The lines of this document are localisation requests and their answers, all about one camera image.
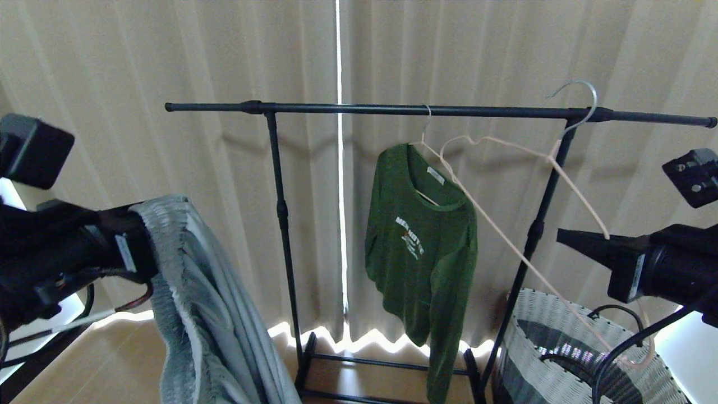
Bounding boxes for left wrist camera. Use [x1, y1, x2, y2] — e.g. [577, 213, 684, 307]
[0, 113, 76, 190]

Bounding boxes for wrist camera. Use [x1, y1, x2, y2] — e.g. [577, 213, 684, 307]
[0, 113, 76, 190]
[661, 148, 718, 209]

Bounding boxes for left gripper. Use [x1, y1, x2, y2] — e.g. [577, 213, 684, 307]
[21, 202, 162, 306]

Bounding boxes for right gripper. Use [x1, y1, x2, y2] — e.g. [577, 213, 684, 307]
[607, 222, 718, 307]

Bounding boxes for pale grey shorts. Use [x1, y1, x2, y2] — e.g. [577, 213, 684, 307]
[129, 194, 305, 404]

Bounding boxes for black cable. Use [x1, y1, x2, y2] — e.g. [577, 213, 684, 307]
[591, 286, 718, 404]
[0, 283, 96, 371]

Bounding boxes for beige curtain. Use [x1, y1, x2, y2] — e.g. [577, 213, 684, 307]
[0, 0, 718, 360]

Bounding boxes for green long-sleeved shirt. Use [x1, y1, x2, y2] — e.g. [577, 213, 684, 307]
[363, 143, 480, 404]

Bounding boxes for pink clothes hanger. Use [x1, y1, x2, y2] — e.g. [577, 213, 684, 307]
[439, 80, 657, 369]
[408, 103, 477, 207]

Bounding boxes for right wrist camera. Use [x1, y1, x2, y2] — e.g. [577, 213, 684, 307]
[661, 148, 718, 209]

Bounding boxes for black clothes rack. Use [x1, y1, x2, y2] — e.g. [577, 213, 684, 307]
[164, 100, 718, 404]

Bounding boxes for white laundry basket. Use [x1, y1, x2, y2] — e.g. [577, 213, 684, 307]
[493, 287, 694, 404]

